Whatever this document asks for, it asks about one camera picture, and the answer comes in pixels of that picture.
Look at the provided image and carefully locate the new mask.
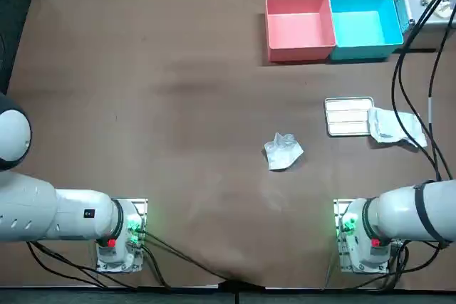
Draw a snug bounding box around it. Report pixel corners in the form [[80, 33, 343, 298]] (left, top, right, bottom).
[[366, 106, 428, 149]]

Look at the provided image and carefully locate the blue plastic box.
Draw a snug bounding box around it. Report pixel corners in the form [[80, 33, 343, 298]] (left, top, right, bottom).
[[328, 0, 405, 62]]

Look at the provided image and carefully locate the pink plastic box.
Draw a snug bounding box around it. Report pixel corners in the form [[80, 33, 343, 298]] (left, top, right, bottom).
[[264, 0, 338, 63]]

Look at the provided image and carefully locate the aluminium case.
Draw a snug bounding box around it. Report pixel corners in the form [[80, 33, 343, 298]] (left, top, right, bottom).
[[395, 0, 456, 33]]

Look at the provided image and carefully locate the grey ridged tray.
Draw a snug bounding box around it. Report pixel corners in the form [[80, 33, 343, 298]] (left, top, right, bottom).
[[323, 96, 375, 137]]

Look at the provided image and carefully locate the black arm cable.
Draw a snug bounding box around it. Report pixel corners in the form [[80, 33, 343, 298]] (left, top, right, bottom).
[[426, 4, 456, 181], [390, 0, 456, 182]]

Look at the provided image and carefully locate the black floor cable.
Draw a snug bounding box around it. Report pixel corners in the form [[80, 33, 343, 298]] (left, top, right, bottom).
[[140, 231, 250, 283], [322, 239, 456, 293], [25, 240, 140, 290]]

